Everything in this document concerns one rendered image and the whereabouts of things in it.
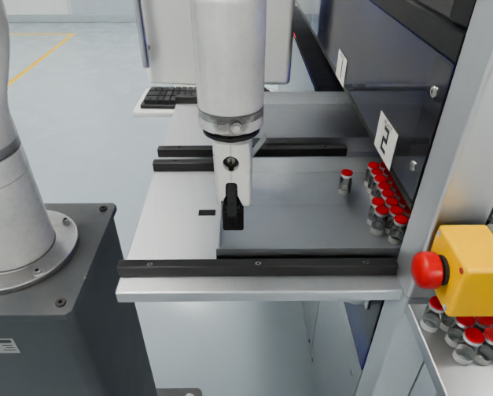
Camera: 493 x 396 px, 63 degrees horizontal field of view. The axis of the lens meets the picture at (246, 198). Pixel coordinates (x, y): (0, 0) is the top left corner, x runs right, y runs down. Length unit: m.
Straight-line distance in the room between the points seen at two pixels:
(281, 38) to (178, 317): 1.09
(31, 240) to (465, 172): 0.59
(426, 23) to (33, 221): 0.60
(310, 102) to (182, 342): 0.98
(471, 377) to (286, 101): 0.79
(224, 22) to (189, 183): 0.40
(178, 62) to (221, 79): 0.99
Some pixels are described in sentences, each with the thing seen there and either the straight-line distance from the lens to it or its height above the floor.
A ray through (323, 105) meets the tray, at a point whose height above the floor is 0.88.
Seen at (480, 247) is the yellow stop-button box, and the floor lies 1.03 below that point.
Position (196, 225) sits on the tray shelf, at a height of 0.88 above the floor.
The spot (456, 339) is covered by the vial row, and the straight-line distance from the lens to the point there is 0.57.
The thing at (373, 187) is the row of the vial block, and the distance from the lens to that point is 0.75.
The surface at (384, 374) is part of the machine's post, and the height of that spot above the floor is 0.69.
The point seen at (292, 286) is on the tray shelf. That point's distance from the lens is 0.59.
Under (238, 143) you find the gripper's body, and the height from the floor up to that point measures 1.07.
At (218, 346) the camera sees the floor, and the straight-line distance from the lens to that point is 1.58.
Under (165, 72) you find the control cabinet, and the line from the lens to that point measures 1.48.
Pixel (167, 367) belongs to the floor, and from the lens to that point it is 1.56.
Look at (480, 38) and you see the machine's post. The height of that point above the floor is 1.21.
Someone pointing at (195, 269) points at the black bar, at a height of 0.90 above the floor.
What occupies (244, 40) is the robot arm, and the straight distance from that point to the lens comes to 0.46.
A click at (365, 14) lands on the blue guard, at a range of 0.83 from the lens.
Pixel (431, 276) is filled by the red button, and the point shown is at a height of 1.00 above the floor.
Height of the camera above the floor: 1.32
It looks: 36 degrees down
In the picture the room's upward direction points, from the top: straight up
